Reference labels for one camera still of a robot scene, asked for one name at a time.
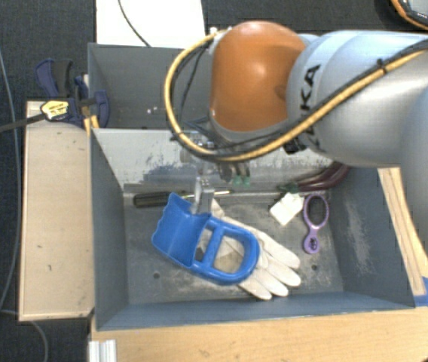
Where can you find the pale wood board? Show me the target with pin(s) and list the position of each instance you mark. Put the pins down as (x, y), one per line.
(57, 221)

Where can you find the grey metal bin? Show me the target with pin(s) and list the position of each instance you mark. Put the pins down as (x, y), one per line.
(146, 270)

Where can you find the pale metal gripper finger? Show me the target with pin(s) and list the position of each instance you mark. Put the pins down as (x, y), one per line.
(208, 200)
(198, 194)

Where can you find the white plastic block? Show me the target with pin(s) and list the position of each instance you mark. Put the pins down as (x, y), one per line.
(285, 209)

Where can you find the white glove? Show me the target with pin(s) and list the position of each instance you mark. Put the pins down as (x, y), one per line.
(278, 273)

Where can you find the blue plastic scoop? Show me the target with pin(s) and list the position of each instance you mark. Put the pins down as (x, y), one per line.
(178, 236)

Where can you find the black cylinder on white bracket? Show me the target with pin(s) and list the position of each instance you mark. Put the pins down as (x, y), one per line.
(295, 146)

